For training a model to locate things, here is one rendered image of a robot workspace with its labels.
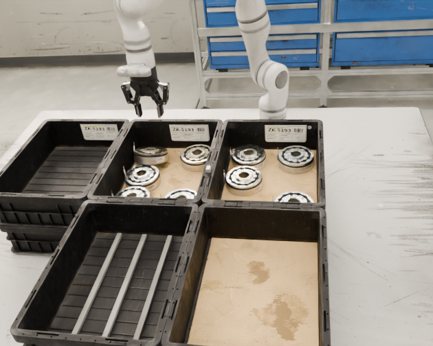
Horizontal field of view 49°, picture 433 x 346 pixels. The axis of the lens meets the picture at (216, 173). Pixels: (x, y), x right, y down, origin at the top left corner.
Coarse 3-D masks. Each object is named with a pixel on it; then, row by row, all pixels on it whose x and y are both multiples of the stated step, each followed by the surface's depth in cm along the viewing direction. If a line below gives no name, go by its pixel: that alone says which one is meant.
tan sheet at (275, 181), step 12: (276, 156) 147; (228, 168) 144; (264, 168) 142; (276, 168) 142; (312, 168) 140; (264, 180) 138; (276, 180) 137; (288, 180) 137; (300, 180) 136; (312, 180) 136; (228, 192) 135; (264, 192) 133; (276, 192) 133; (312, 192) 131
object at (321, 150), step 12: (228, 120) 147; (240, 120) 146; (252, 120) 146; (264, 120) 145; (276, 120) 144; (288, 120) 144; (300, 120) 143; (312, 120) 142; (216, 144) 137; (216, 156) 134; (324, 180) 119; (204, 192) 120; (324, 192) 115; (240, 204) 115; (252, 204) 114; (264, 204) 114; (276, 204) 113; (288, 204) 113; (300, 204) 113; (312, 204) 112; (324, 204) 112
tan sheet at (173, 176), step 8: (168, 152) 154; (176, 152) 153; (168, 160) 150; (176, 160) 150; (160, 168) 147; (168, 168) 147; (176, 168) 146; (184, 168) 146; (160, 176) 144; (168, 176) 143; (176, 176) 143; (184, 176) 142; (192, 176) 142; (200, 176) 142; (160, 184) 140; (168, 184) 140; (176, 184) 140; (184, 184) 139; (192, 184) 139; (152, 192) 138; (160, 192) 137; (168, 192) 137
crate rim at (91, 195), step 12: (132, 120) 152; (144, 120) 152; (156, 120) 151; (168, 120) 150; (180, 120) 150; (192, 120) 149; (204, 120) 148; (216, 120) 147; (120, 144) 141; (108, 168) 132; (204, 168) 128; (96, 180) 128; (204, 180) 124
